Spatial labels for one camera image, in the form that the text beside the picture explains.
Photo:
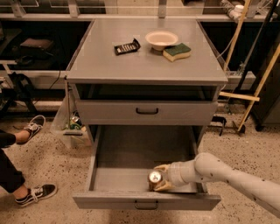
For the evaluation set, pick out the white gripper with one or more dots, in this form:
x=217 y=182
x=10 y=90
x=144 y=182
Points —
x=176 y=174

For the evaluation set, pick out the orange soda can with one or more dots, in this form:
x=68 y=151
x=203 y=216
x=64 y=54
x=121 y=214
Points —
x=155 y=179

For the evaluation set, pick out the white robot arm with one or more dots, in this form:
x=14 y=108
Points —
x=208 y=168

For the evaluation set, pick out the open grey middle drawer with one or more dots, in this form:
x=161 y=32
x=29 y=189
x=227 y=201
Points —
x=124 y=155

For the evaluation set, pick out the grey drawer cabinet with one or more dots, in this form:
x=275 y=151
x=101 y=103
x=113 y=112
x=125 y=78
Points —
x=98 y=73

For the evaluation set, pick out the closed grey upper drawer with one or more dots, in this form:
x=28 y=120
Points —
x=198 y=113

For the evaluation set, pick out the clear plastic trash bin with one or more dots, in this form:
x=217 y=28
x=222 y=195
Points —
x=67 y=125

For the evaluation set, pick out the green yellow sponge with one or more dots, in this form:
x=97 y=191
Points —
x=177 y=52

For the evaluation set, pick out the lower black white sneaker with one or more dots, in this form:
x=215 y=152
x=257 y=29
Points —
x=37 y=193

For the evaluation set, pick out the black white sneaker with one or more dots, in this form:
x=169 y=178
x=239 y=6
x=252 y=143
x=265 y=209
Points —
x=37 y=193
x=34 y=126

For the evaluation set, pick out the black snack wrapper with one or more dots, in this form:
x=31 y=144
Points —
x=132 y=47

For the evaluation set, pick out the white bowl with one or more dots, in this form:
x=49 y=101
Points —
x=159 y=40

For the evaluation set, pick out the upper black white sneaker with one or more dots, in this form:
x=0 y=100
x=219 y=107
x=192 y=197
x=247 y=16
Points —
x=34 y=126

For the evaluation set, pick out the person's black trouser leg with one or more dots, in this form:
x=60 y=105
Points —
x=10 y=178

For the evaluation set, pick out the black folding stand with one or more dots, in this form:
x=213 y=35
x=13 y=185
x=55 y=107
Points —
x=18 y=92

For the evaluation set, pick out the black bag on shelf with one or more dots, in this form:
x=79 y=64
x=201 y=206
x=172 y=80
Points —
x=37 y=48

